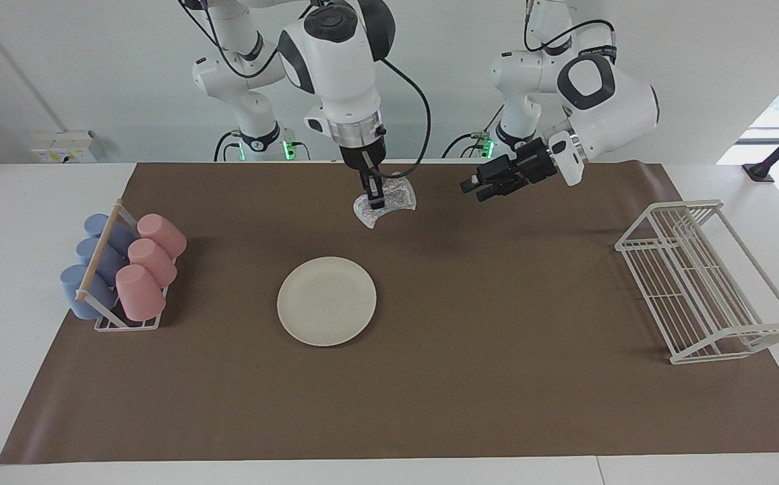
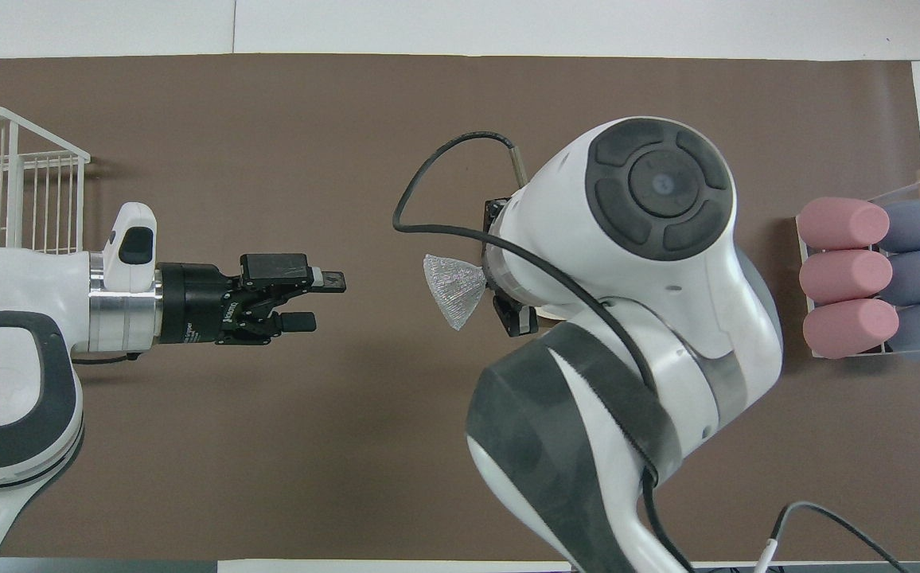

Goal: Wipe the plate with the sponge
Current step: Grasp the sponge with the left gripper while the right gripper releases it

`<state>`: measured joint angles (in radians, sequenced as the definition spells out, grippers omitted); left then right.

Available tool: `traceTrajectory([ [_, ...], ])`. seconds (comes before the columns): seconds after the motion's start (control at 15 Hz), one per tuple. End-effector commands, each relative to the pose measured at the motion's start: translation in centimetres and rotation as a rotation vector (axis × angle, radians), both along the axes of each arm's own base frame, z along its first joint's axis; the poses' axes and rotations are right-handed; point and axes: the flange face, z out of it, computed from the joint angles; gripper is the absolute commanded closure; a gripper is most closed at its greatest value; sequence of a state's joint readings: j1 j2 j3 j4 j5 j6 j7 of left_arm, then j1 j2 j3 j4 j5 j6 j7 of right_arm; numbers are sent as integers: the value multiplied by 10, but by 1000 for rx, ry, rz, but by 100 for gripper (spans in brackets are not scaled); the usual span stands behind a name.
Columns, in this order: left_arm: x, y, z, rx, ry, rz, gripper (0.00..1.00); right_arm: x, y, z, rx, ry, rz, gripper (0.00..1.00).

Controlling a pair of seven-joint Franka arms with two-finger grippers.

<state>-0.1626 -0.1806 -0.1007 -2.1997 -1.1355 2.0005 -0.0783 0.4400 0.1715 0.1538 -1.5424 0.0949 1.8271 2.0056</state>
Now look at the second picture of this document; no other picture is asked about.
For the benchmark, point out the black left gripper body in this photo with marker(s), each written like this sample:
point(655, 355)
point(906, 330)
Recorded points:
point(193, 306)

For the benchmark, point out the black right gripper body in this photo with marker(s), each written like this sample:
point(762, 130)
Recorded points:
point(497, 216)

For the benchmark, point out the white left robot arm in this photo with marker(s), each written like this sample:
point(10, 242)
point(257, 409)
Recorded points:
point(14, 302)

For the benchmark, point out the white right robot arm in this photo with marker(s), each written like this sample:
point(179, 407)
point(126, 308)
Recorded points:
point(587, 239)

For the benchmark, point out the brown table mat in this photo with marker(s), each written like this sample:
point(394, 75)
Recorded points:
point(309, 438)

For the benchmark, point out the pink plastic cup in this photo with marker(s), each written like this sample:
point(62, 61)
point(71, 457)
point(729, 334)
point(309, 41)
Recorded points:
point(838, 223)
point(846, 329)
point(842, 276)

